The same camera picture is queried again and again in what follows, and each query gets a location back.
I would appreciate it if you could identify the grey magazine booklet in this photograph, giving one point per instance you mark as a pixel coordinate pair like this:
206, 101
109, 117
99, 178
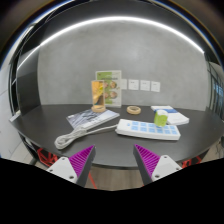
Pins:
89, 119

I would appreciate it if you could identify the red chair frame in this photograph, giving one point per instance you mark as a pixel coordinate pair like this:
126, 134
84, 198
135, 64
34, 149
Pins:
46, 158

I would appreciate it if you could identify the green white brochure stand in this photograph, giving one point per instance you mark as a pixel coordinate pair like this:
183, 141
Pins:
112, 87

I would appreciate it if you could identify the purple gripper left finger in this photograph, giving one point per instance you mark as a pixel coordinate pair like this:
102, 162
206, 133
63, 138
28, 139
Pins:
75, 168

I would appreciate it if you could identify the acrylic sign on wooden base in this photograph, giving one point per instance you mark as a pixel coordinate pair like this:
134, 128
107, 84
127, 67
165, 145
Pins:
98, 99

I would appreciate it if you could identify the white wall socket right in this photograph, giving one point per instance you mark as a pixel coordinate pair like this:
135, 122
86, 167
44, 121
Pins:
155, 86

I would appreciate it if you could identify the curved ceiling light strip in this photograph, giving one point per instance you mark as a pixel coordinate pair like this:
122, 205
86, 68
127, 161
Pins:
111, 19

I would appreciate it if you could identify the white wall socket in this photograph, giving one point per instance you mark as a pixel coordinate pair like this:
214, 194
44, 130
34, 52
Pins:
155, 86
144, 85
133, 84

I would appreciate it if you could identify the white wall socket left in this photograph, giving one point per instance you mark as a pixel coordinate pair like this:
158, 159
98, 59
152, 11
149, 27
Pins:
133, 84

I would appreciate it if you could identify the white wall socket middle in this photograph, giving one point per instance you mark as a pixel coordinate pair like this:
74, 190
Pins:
144, 85

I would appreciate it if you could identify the green white charger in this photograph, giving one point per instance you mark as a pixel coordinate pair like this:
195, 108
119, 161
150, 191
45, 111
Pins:
160, 118

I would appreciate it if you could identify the white blue book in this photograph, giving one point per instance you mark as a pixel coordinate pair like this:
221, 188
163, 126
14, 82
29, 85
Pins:
174, 117

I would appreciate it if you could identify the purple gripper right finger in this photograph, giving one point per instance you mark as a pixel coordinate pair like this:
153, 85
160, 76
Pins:
153, 167

